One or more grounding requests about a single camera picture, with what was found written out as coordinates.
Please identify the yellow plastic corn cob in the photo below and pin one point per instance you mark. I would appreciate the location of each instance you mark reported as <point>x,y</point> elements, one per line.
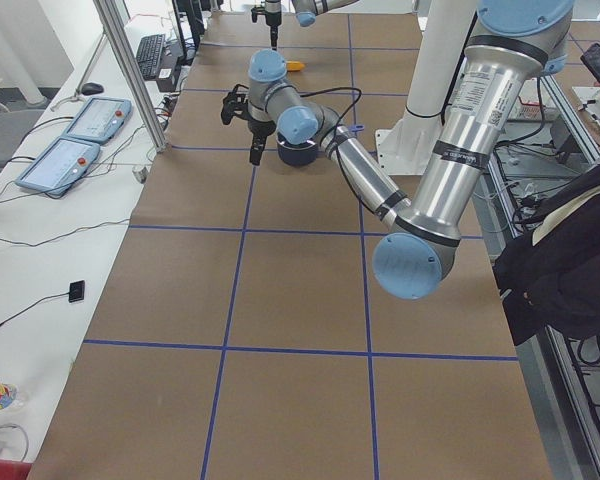
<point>295,66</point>

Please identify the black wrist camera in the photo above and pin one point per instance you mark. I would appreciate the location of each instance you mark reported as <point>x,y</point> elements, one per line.
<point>257,12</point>
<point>235,105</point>

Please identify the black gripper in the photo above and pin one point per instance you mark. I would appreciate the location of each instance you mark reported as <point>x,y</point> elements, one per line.
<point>259,129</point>
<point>272,18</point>

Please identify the small silver metal cylinder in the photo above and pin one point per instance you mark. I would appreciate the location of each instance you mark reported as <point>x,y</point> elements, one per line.
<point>140,173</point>

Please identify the black computer mouse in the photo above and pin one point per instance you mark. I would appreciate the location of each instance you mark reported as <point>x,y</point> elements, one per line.
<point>91,88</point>

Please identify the person in black jacket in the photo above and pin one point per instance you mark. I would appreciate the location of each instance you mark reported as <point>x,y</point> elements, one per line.
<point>551,275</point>

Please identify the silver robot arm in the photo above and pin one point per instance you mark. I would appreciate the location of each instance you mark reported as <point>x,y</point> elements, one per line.
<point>473,61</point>
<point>306,12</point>

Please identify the blue saucepan with handle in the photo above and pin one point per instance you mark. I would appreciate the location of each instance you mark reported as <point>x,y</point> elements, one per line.
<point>299,155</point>

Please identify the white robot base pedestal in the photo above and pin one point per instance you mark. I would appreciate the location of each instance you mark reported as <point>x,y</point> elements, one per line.
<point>406,148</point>

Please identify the aluminium frame post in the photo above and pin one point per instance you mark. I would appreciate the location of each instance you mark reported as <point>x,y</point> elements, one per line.
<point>114,30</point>

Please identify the upper blue teach pendant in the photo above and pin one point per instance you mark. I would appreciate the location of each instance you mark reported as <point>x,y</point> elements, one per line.
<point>99,119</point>

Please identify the black keyboard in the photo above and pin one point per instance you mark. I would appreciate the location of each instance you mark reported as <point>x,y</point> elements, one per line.
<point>149,55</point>

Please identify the lower blue teach pendant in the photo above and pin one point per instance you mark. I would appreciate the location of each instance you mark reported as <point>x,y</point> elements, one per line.
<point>65,161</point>

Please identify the small black box device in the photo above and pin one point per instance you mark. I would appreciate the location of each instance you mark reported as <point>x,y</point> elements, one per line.
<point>76,291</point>

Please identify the blue teach pendant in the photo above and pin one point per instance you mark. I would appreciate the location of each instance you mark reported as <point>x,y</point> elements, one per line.
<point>65,161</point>
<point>99,119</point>

